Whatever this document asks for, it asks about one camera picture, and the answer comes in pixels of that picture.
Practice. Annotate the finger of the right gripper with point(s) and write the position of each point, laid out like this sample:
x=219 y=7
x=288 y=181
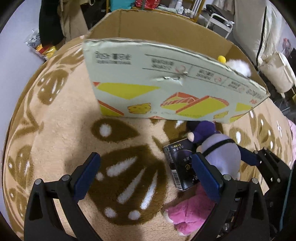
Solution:
x=270 y=166
x=248 y=157

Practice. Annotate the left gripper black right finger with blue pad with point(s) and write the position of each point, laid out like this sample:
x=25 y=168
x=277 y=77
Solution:
x=240 y=211

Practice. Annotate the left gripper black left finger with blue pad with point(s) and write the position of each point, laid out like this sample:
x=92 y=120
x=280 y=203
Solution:
x=53 y=212

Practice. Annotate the purple white plush doll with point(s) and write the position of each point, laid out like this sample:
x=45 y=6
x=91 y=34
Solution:
x=219 y=149

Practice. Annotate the pink fluffy plush toy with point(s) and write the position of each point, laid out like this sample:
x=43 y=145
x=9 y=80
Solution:
x=190 y=214

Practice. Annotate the black printed tissue pack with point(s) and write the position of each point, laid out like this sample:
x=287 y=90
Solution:
x=179 y=157

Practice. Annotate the white black fluffy plush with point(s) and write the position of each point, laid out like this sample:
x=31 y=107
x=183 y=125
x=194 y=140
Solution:
x=239 y=66

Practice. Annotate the beige brown patterned rug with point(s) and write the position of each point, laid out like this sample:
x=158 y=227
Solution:
x=58 y=123

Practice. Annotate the yellow round plush toy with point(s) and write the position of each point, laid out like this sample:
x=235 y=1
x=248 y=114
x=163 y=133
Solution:
x=221 y=59

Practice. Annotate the white metal cart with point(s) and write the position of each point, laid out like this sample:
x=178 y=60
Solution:
x=220 y=21

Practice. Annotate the white folded mattress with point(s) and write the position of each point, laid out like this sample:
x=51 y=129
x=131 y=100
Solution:
x=258 y=30

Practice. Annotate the cardboard box yellow print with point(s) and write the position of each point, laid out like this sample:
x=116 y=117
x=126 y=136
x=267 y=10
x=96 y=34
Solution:
x=145 y=64

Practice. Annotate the wooden shelf unit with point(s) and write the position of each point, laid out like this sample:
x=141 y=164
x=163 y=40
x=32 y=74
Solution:
x=190 y=10

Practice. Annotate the plastic bag with snacks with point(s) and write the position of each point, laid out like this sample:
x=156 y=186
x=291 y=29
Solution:
x=33 y=41

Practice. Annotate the red gift bag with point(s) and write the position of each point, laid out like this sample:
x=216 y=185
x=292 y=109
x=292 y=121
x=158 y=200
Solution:
x=147 y=4

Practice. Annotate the beige hanging coat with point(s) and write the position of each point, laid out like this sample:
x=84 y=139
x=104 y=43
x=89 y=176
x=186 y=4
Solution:
x=72 y=21

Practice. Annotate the teal storage bag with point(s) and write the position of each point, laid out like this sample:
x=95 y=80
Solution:
x=121 y=4

